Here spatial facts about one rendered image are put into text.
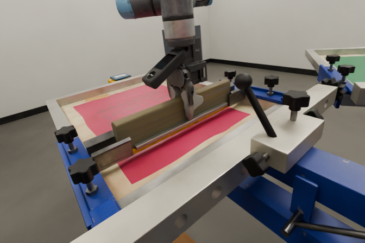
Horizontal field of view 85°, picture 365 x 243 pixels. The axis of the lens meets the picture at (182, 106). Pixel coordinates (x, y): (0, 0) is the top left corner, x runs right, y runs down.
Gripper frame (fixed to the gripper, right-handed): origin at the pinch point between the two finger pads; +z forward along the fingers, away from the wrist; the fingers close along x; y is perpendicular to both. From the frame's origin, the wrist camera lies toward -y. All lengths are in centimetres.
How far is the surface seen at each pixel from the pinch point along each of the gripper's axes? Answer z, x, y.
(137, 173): 5.4, -6.4, -18.3
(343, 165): -3.3, -36.4, 1.1
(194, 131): 5.3, -2.7, 1.6
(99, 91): 3, 57, -7
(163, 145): 5.3, -1.7, -8.3
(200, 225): 101, 28, 23
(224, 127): 5.3, -7.6, 8.8
